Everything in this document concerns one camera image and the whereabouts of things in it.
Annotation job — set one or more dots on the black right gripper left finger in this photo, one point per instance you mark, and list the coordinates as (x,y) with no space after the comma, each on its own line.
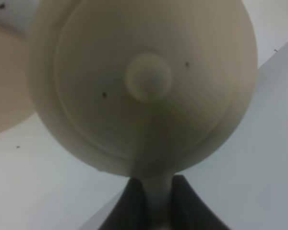
(130,212)

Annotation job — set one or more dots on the tan ceramic teapot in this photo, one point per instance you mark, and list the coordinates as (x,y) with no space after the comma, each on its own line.
(142,88)

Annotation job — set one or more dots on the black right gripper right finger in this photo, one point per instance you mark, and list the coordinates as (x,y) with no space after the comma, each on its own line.
(188,211)

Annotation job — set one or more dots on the large tan teapot saucer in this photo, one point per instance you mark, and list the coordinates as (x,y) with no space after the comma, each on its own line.
(15,101)

